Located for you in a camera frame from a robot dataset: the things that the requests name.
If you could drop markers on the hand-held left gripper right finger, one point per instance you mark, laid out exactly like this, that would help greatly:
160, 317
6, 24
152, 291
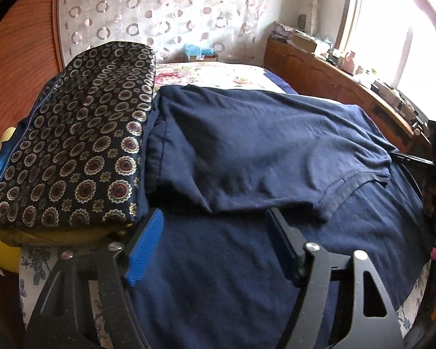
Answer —
285, 240

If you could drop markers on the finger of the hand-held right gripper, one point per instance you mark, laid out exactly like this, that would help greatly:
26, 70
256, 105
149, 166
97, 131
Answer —
412, 159

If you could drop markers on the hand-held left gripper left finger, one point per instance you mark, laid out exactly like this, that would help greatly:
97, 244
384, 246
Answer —
145, 247

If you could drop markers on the navy printed t-shirt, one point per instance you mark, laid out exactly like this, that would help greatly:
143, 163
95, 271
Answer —
239, 145

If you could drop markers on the grey device box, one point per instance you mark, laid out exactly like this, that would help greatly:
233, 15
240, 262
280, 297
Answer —
385, 91

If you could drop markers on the yellow folded garment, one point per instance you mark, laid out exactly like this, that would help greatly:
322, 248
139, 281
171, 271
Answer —
58, 238

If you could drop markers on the blue floral blanket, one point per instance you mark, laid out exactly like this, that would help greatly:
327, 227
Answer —
32, 265

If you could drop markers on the wooden cabinet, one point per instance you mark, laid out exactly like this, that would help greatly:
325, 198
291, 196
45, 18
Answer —
323, 76

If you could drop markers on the dark circle-patterned folded cloth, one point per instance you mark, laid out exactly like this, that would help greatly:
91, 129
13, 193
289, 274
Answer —
87, 134

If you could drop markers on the window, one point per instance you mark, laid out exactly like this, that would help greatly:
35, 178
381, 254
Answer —
385, 25

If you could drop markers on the yellow plush toy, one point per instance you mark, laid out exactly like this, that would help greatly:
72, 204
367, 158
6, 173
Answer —
2, 254

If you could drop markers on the plain blue bed cover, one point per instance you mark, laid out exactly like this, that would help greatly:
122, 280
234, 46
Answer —
279, 83

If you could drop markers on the pile of books and boxes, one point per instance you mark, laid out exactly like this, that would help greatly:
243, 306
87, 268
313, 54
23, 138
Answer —
294, 38

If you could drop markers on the pink floral bed sheet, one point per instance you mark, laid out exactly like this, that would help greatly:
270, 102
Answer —
210, 76

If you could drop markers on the pale window curtain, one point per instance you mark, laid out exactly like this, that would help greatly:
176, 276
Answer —
316, 0

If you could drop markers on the cardboard box with blue cloth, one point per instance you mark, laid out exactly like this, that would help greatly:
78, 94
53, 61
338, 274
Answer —
200, 52

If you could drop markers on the wooden slatted wardrobe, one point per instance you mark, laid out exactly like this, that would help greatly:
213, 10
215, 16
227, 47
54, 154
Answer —
21, 43

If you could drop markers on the dark oval wall ornament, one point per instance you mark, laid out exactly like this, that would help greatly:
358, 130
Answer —
302, 21

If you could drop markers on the sheer circle-patterned wall curtain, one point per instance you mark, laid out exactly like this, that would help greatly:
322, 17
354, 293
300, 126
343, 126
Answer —
167, 7

